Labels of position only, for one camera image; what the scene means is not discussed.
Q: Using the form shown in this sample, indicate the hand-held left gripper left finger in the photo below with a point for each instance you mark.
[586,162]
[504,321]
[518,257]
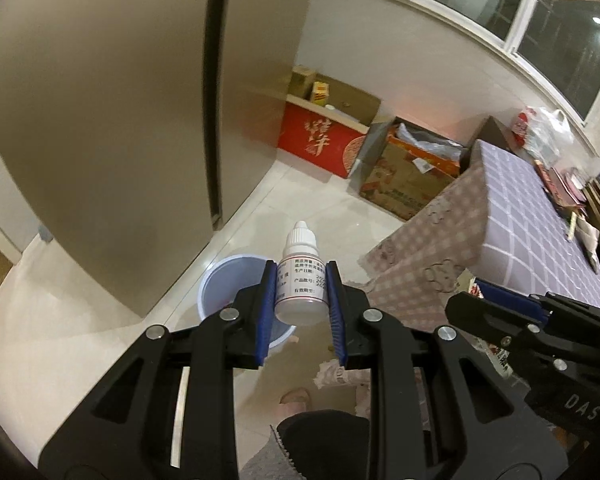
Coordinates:
[267,310]

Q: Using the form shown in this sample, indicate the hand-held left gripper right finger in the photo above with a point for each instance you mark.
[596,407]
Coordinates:
[336,310]

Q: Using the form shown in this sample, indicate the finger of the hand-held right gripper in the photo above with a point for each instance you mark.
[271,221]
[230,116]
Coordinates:
[480,317]
[510,300]

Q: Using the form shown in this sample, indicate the white dropper bottle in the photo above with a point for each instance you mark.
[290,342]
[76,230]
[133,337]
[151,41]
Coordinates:
[300,280]

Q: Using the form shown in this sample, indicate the pale blue plastic bucket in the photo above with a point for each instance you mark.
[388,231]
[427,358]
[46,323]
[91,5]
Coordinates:
[225,285]

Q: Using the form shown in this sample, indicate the crumpled white paper scrap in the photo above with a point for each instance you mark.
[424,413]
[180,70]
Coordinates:
[340,375]

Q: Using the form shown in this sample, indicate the table with checkered cloth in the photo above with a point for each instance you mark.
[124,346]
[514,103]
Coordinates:
[520,220]

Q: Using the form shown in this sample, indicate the person's pink slipper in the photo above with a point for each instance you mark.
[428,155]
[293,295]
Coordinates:
[295,396]

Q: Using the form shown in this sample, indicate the pink gingham tablecloth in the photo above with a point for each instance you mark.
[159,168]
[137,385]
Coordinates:
[430,240]

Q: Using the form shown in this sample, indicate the pale yellow stick packet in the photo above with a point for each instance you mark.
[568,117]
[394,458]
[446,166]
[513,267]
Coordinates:
[571,225]

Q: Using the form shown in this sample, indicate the crumpled beige paper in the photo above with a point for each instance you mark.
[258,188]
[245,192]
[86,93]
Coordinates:
[589,237]

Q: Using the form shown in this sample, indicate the long red carton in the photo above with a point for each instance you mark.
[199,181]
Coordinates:
[557,185]

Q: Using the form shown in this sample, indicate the person's black trouser leg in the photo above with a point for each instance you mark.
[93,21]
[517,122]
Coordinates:
[325,440]

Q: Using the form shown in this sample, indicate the printed cardboard box with liner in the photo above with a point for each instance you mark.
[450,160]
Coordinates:
[400,185]

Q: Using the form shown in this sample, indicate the person's grey knit garment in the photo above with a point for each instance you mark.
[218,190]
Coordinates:
[267,460]

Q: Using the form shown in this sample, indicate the white red plastic bag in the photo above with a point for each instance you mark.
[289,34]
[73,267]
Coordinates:
[542,135]

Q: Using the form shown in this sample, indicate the red printed box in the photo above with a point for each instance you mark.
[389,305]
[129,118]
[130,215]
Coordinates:
[320,140]

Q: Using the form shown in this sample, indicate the brown wooden side cabinet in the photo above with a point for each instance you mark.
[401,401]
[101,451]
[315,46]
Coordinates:
[490,130]

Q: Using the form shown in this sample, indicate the open plain cardboard box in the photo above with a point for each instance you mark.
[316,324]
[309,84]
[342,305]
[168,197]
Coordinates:
[352,102]

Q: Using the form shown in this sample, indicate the small brown cardboard box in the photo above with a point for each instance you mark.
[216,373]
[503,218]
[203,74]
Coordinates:
[302,82]

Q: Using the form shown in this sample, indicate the beige refrigerator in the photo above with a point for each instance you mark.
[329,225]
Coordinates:
[105,110]

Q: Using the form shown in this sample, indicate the white framed window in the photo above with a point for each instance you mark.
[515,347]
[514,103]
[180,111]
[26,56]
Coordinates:
[555,20]

